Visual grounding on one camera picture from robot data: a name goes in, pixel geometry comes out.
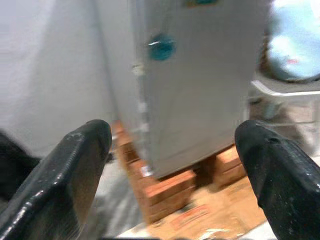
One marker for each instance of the grey fridge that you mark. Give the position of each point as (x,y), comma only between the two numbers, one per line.
(200,100)

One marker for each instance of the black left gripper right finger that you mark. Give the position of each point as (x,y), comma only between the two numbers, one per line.
(282,180)

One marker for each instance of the light blue plastic bag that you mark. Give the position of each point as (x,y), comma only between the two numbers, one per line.
(297,42)

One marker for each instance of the brown cardboard sheet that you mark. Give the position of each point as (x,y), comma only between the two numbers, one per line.
(225,207)

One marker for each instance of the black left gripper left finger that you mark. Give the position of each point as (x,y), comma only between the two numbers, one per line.
(55,180)

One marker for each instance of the red brick fridge base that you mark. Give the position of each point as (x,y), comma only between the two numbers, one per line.
(170,192)

